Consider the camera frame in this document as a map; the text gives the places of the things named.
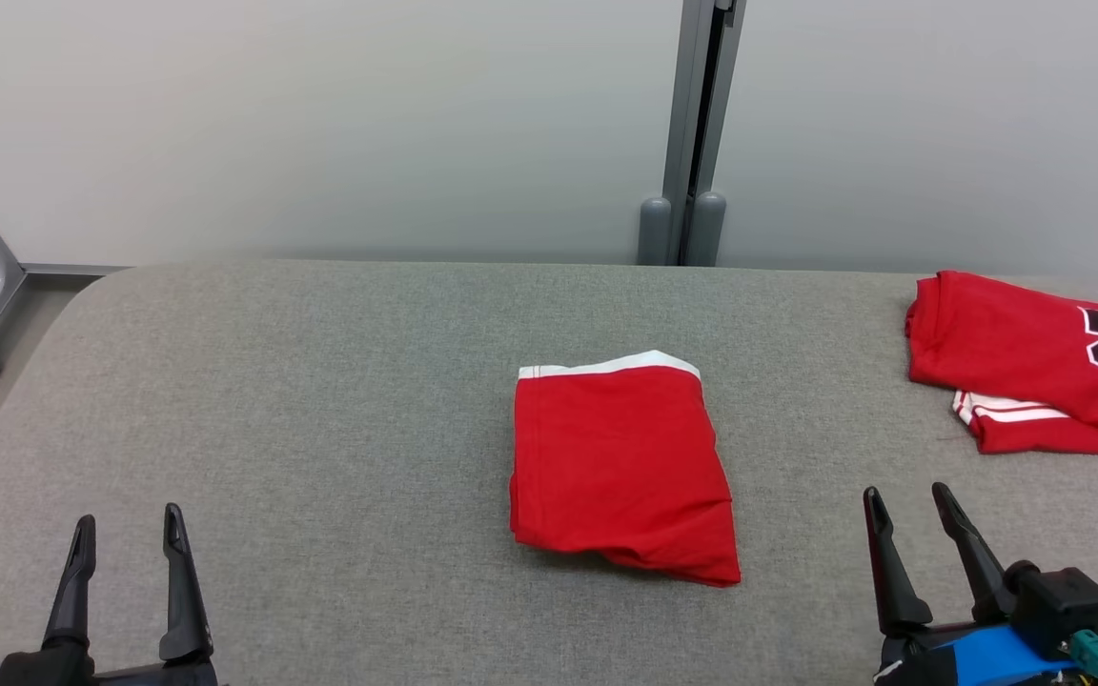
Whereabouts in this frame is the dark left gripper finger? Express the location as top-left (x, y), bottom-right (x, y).
top-left (41, 514), bottom-right (98, 651)
top-left (158, 503), bottom-right (215, 664)

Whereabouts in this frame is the grey cylinder post foot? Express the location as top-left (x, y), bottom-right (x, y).
top-left (638, 196), bottom-right (674, 267)
top-left (687, 191), bottom-right (727, 268)

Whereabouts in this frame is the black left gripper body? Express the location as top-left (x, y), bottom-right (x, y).
top-left (90, 657), bottom-right (223, 686)

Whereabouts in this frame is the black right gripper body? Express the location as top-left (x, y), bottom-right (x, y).
top-left (871, 619), bottom-right (981, 686)

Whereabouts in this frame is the red shorts white stripe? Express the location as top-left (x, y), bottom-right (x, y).
top-left (509, 350), bottom-right (742, 588)

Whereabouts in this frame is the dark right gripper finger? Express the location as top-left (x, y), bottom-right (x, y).
top-left (930, 481), bottom-right (1018, 626)
top-left (861, 486), bottom-right (934, 638)

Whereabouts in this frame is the grey metal floor rail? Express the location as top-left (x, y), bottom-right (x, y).
top-left (20, 264), bottom-right (131, 279)

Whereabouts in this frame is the grey metal partition post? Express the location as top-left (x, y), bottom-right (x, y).
top-left (638, 0), bottom-right (748, 268)

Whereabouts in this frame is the red basketball jersey white trim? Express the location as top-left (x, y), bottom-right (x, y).
top-left (905, 270), bottom-right (1098, 458)

